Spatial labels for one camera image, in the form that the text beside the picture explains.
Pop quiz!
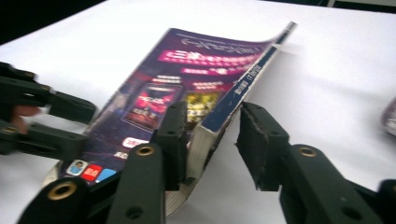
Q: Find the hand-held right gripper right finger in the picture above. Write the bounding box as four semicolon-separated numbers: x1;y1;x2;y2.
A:
234;101;291;192

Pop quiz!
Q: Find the grey striped cloth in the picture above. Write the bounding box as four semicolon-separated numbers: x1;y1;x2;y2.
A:
382;97;396;136

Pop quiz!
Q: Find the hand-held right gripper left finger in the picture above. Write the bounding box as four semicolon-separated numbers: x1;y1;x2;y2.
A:
149;100;191;191

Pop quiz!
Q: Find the glossy paperback magazine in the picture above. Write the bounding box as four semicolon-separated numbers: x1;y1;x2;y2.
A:
43;21;297;218

